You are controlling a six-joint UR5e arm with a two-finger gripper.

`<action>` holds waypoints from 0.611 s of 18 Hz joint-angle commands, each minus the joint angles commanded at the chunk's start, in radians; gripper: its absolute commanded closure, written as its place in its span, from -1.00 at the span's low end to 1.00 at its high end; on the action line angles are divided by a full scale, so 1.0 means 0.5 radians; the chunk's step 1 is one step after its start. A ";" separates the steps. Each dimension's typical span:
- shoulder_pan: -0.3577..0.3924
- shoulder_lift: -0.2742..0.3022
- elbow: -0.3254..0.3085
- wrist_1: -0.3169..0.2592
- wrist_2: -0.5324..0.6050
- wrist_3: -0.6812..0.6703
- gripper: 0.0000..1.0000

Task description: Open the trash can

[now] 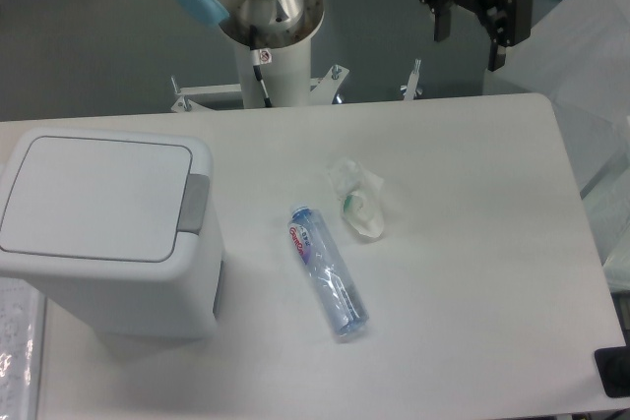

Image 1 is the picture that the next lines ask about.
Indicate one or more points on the grey trash can push button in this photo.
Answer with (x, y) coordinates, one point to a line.
(194, 203)

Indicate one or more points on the crumpled white plastic wrapper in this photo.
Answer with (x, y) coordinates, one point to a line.
(358, 191)

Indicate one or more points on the white trash can lid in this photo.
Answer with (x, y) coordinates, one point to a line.
(93, 199)

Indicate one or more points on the silver levelling bolt right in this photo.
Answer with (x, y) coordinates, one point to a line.
(411, 90)

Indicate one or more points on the white pedestal base bracket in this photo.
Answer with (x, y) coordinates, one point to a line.
(323, 90)

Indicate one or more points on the translucent plastic storage box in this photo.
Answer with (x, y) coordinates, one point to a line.
(578, 57)

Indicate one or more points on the white trash can body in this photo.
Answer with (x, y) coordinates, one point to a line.
(174, 298)

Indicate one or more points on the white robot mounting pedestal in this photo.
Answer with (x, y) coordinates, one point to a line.
(280, 76)

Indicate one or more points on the paper sheet in sleeve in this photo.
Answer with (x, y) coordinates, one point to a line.
(22, 328)

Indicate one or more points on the clear plastic water bottle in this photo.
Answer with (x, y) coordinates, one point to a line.
(327, 269)

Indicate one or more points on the black device at table edge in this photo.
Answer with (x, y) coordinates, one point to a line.
(613, 369)

